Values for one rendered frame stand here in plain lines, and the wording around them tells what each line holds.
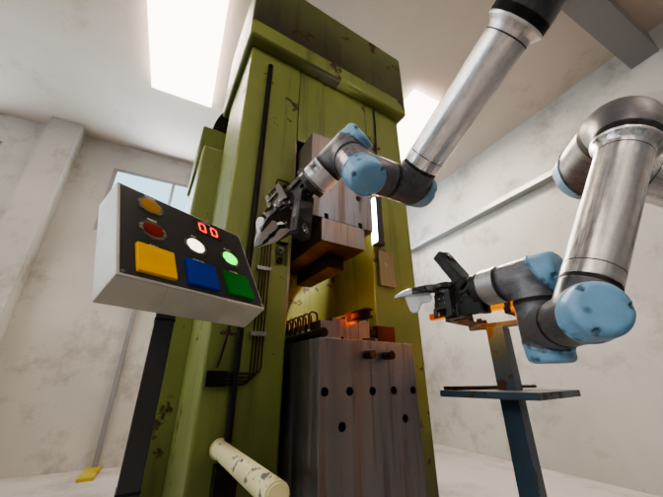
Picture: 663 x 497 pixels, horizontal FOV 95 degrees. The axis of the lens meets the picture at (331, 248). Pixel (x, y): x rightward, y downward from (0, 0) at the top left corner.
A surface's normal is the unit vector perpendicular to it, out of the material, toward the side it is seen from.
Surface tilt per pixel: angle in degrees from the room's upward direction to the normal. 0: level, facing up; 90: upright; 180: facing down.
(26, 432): 90
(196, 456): 90
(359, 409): 90
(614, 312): 90
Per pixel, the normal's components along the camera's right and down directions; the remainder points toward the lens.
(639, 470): -0.89, -0.18
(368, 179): 0.26, 0.58
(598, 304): -0.21, -0.39
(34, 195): 0.44, -0.36
